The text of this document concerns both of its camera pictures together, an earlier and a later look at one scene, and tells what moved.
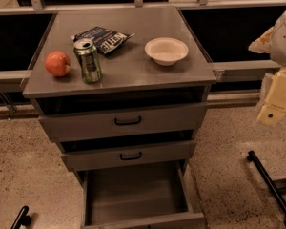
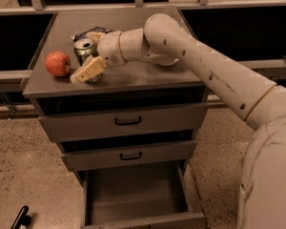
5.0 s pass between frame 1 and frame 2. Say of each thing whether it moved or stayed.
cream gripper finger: moved
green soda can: stayed
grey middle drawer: stayed
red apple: stayed
